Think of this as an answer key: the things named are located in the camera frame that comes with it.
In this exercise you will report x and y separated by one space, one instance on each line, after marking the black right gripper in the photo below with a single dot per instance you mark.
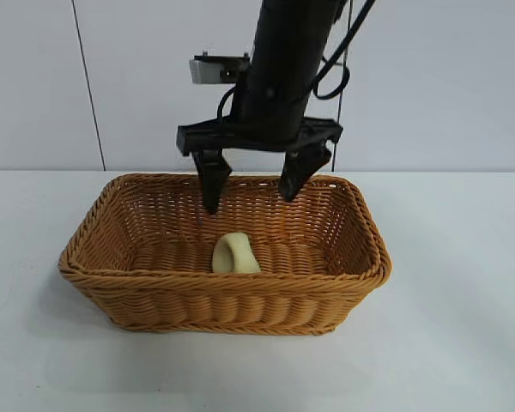
270 111

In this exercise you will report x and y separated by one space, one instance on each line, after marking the pale yellow egg yolk pastry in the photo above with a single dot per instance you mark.
238 257

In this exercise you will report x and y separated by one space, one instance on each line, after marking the woven wicker basket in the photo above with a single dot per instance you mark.
223 300

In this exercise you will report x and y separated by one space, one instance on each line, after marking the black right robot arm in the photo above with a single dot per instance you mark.
296 30

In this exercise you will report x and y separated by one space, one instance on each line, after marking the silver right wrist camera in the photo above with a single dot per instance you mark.
206 68

